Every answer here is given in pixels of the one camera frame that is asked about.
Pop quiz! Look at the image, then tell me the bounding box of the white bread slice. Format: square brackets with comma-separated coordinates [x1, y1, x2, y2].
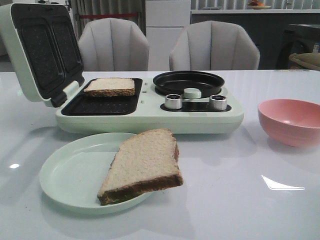
[97, 128, 184, 206]
[83, 77, 136, 97]

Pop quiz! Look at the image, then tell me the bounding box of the pink plastic bowl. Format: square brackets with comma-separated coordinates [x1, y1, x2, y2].
[257, 99, 320, 147]

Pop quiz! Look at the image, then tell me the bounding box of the green breakfast maker lid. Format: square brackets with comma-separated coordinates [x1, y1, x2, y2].
[0, 3, 84, 108]

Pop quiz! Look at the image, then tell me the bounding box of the green breakfast maker base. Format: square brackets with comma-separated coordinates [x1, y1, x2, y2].
[55, 78, 244, 135]

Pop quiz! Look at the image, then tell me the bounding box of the left silver control knob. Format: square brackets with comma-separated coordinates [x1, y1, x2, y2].
[164, 94, 183, 110]

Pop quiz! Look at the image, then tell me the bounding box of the silver control knob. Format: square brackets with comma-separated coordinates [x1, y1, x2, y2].
[209, 94, 228, 111]
[164, 94, 183, 110]

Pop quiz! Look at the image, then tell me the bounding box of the green round pan knob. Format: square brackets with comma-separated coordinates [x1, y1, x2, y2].
[183, 87, 202, 99]

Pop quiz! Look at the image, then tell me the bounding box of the black round frying pan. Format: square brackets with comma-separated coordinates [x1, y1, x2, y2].
[153, 70, 225, 98]

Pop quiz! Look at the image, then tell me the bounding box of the right silver control knob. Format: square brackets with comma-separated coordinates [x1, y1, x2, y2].
[209, 94, 228, 111]

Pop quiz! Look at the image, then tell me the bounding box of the right grey upholstered chair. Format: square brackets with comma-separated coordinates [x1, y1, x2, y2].
[169, 20, 260, 71]

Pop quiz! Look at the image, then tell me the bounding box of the grey upholstered chair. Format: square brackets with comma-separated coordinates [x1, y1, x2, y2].
[78, 18, 150, 72]
[169, 20, 260, 71]

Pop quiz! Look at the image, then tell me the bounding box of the left grey upholstered chair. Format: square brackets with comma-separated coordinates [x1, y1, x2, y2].
[78, 18, 150, 72]

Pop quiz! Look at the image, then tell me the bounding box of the white cabinet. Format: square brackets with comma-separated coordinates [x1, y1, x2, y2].
[145, 0, 191, 71]

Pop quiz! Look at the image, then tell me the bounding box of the light green round plate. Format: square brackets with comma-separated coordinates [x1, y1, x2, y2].
[39, 132, 151, 215]

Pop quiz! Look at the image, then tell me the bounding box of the fruit plate on counter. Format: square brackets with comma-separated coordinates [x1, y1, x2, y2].
[247, 0, 271, 10]

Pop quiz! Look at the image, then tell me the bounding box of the tan cushion at right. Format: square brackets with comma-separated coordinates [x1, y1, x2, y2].
[288, 52, 320, 71]

